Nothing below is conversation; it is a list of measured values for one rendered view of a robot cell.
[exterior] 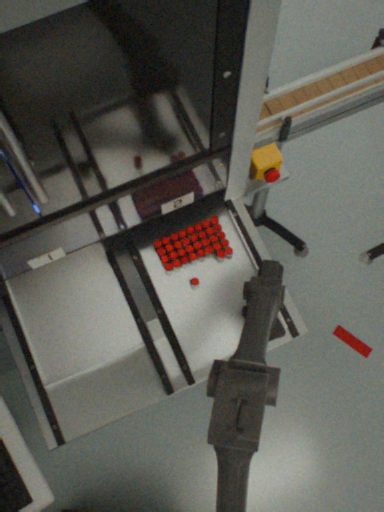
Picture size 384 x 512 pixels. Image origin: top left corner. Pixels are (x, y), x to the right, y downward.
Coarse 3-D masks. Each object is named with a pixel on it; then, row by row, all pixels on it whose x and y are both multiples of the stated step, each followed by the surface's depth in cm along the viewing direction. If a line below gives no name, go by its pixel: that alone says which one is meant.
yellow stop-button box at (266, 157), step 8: (256, 144) 160; (264, 144) 160; (272, 144) 160; (256, 152) 160; (264, 152) 160; (272, 152) 160; (256, 160) 159; (264, 160) 159; (272, 160) 159; (280, 160) 159; (256, 168) 159; (264, 168) 159; (272, 168) 161; (280, 168) 164; (256, 176) 162
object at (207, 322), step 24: (240, 240) 168; (144, 264) 164; (216, 264) 166; (240, 264) 166; (168, 288) 165; (216, 288) 165; (240, 288) 165; (168, 312) 163; (192, 312) 163; (216, 312) 163; (240, 312) 163; (192, 336) 161; (216, 336) 161; (192, 360) 159
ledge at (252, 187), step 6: (282, 168) 175; (282, 174) 174; (288, 174) 174; (264, 180) 174; (282, 180) 175; (246, 186) 173; (252, 186) 173; (258, 186) 173; (264, 186) 173; (246, 192) 173; (252, 192) 173
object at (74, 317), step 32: (64, 256) 167; (96, 256) 167; (32, 288) 165; (64, 288) 165; (96, 288) 165; (32, 320) 162; (64, 320) 162; (96, 320) 162; (128, 320) 162; (32, 352) 157; (64, 352) 160; (96, 352) 160
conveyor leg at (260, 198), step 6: (270, 186) 223; (258, 192) 226; (264, 192) 224; (258, 198) 231; (264, 198) 230; (252, 204) 241; (258, 204) 235; (264, 204) 236; (252, 210) 244; (258, 210) 241; (252, 216) 249; (258, 216) 247
